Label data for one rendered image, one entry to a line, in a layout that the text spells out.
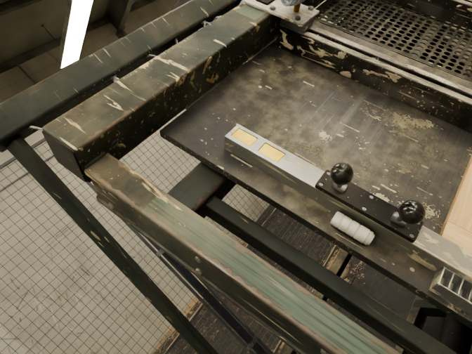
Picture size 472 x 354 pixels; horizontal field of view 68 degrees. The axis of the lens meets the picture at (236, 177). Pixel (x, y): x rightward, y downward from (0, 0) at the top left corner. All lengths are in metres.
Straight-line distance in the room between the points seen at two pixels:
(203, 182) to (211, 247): 0.22
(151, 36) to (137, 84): 0.68
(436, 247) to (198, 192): 0.46
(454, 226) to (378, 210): 0.16
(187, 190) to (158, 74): 0.27
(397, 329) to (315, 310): 0.20
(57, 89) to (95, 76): 0.13
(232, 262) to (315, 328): 0.16
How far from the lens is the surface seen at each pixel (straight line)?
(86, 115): 0.76
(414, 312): 2.42
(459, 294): 0.75
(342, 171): 0.59
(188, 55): 0.89
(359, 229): 0.69
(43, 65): 6.09
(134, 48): 1.42
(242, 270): 0.58
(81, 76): 1.31
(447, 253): 0.73
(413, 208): 0.59
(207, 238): 0.61
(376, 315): 0.73
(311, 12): 1.10
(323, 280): 0.72
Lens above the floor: 1.73
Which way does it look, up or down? 8 degrees down
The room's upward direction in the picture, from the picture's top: 41 degrees counter-clockwise
